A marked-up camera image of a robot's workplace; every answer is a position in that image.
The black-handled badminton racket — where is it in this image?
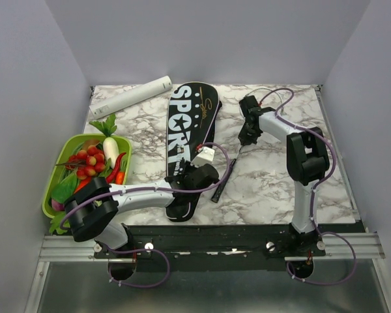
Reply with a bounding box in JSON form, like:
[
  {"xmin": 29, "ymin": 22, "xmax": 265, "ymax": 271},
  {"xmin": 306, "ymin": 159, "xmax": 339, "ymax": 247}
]
[{"xmin": 210, "ymin": 87, "xmax": 283, "ymax": 203}]

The black sport racket bag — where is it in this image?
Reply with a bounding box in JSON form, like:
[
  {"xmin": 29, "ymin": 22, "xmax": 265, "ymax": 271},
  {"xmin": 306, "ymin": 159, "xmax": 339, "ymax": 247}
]
[{"xmin": 164, "ymin": 81, "xmax": 223, "ymax": 223}]

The white shuttlecock tube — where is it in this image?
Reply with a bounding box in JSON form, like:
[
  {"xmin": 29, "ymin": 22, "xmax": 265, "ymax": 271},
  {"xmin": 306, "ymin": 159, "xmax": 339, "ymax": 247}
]
[{"xmin": 90, "ymin": 76, "xmax": 173, "ymax": 119}]

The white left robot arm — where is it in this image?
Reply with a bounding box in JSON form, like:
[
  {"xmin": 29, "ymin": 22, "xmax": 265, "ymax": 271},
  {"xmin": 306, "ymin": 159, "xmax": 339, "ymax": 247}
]
[{"xmin": 61, "ymin": 163, "xmax": 219, "ymax": 258}]

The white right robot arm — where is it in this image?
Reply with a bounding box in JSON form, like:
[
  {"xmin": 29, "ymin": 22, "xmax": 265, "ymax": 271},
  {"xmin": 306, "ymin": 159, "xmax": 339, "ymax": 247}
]
[{"xmin": 238, "ymin": 96, "xmax": 330, "ymax": 256}]

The small orange carrot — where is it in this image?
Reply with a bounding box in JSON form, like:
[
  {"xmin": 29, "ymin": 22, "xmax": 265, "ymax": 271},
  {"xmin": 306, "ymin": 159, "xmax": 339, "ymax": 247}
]
[{"xmin": 115, "ymin": 171, "xmax": 125, "ymax": 185}]

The red chili pepper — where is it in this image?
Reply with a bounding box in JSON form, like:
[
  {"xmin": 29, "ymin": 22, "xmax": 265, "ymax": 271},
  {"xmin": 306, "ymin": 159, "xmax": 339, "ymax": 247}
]
[{"xmin": 100, "ymin": 152, "xmax": 127, "ymax": 184}]

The white radish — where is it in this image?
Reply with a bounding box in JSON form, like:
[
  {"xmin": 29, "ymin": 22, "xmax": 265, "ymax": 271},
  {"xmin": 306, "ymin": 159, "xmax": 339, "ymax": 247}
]
[{"xmin": 103, "ymin": 137, "xmax": 119, "ymax": 169}]

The red cherry tomato bunch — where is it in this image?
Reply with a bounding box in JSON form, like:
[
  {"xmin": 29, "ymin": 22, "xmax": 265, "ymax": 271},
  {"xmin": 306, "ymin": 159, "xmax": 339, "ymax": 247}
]
[{"xmin": 65, "ymin": 145, "xmax": 106, "ymax": 181}]

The green vegetable tray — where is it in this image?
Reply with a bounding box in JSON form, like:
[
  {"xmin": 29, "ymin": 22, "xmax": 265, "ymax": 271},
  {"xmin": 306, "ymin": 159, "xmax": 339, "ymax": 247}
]
[{"xmin": 42, "ymin": 134, "xmax": 117, "ymax": 218}]

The green leafy vegetable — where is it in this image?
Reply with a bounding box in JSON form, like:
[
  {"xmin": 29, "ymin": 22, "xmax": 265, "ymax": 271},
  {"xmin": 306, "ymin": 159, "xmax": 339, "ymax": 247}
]
[{"xmin": 51, "ymin": 172, "xmax": 78, "ymax": 204}]

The purple onion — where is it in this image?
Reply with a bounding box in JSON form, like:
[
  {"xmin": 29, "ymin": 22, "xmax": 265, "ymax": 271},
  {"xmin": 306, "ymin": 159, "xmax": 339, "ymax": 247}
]
[{"xmin": 51, "ymin": 199, "xmax": 65, "ymax": 212}]

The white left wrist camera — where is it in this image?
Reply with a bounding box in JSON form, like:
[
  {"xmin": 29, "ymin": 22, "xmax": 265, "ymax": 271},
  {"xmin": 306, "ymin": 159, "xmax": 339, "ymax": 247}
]
[{"xmin": 191, "ymin": 147, "xmax": 215, "ymax": 168}]

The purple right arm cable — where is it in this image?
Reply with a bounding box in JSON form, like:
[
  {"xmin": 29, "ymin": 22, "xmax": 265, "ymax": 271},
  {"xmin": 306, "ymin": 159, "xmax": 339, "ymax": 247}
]
[{"xmin": 257, "ymin": 88, "xmax": 358, "ymax": 285}]

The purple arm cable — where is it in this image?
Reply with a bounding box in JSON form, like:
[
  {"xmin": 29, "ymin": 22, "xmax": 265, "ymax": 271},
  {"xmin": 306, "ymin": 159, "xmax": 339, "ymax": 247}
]
[
  {"xmin": 257, "ymin": 88, "xmax": 358, "ymax": 285},
  {"xmin": 59, "ymin": 142, "xmax": 231, "ymax": 289}
]

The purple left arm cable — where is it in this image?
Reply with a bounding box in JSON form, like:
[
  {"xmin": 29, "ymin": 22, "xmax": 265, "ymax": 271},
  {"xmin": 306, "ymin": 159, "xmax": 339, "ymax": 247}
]
[{"xmin": 59, "ymin": 142, "xmax": 231, "ymax": 289}]

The aluminium frame rail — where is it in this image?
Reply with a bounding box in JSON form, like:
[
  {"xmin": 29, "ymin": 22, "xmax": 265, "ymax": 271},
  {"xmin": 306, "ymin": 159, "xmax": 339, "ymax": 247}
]
[{"xmin": 39, "ymin": 233, "xmax": 386, "ymax": 262}]

